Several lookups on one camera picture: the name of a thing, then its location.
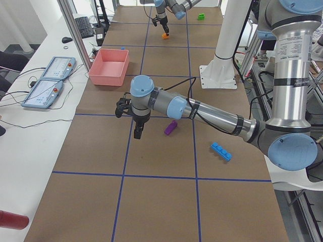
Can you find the lower teach pendant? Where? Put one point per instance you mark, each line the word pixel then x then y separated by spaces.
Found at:
pixel 43 94

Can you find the long blue block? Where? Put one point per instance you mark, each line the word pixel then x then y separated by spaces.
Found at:
pixel 221 151

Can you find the orange block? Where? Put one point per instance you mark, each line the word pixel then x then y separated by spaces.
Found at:
pixel 165 36

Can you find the green block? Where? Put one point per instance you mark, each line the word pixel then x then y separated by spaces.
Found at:
pixel 201 16

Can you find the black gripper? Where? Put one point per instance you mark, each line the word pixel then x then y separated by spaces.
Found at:
pixel 141 119
pixel 161 19

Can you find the upper teach pendant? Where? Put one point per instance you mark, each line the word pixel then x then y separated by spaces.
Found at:
pixel 59 68

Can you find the pink plastic box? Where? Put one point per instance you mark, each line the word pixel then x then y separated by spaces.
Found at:
pixel 109 67

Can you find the black keyboard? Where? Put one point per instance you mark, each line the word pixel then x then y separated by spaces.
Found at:
pixel 84 27

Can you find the purple wedge block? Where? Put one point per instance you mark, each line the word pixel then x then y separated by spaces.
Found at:
pixel 170 128

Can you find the aluminium frame post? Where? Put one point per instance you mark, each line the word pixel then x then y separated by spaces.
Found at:
pixel 71 24

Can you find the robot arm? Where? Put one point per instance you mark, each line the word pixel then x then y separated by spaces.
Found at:
pixel 179 10
pixel 285 137

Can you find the red bottle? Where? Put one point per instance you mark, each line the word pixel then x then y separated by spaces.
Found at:
pixel 13 221

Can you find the white camera pedestal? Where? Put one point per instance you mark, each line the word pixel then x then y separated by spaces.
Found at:
pixel 219 73

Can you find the teach pendant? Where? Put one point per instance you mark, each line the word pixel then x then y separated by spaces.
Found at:
pixel 43 94
pixel 59 68

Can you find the black computer mouse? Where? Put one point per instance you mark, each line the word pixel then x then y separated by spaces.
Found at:
pixel 66 39

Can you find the white chair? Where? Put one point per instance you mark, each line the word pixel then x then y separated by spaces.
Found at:
pixel 284 180

